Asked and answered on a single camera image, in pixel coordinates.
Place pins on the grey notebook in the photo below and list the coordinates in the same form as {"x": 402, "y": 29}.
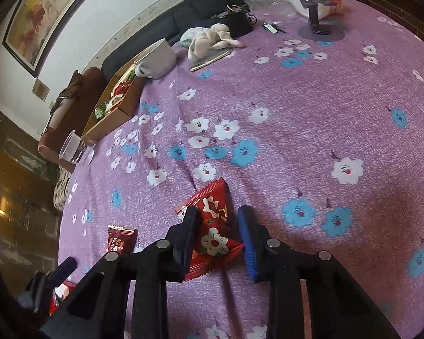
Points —
{"x": 210, "y": 57}

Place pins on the white plush toy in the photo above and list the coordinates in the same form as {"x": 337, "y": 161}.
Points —
{"x": 199, "y": 41}

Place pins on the red snack box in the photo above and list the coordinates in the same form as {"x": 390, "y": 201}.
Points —
{"x": 59, "y": 294}

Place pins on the brown chocolate pie packet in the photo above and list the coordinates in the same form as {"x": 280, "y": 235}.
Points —
{"x": 121, "y": 240}

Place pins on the clear glass bowl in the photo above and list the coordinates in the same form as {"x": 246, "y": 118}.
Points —
{"x": 282, "y": 7}

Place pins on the white ceramic mug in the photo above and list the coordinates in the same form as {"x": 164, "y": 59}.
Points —
{"x": 155, "y": 61}

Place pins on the brown chair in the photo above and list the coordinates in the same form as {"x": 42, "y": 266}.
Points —
{"x": 71, "y": 114}

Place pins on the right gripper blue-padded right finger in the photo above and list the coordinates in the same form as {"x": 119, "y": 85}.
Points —
{"x": 310, "y": 295}

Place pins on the green lighter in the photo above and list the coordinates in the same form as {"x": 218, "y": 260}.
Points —
{"x": 268, "y": 27}

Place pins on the cardboard snack tray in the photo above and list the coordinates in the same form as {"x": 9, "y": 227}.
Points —
{"x": 110, "y": 113}

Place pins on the black phone stand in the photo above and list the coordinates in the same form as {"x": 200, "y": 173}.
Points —
{"x": 314, "y": 30}

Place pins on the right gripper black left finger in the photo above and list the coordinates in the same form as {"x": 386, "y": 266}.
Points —
{"x": 97, "y": 306}

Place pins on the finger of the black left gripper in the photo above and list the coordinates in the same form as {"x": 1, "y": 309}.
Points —
{"x": 42, "y": 285}

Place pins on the clear plastic cup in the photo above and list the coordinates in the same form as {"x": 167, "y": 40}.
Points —
{"x": 73, "y": 148}

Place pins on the black sofa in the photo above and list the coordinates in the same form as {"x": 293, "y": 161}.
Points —
{"x": 167, "y": 19}

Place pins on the purple floral tablecloth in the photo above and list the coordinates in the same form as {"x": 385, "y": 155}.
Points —
{"x": 324, "y": 140}

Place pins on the red floral snack packet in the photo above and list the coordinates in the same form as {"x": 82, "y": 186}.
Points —
{"x": 214, "y": 244}

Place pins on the framed wall painting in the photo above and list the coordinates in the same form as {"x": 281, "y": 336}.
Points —
{"x": 33, "y": 28}

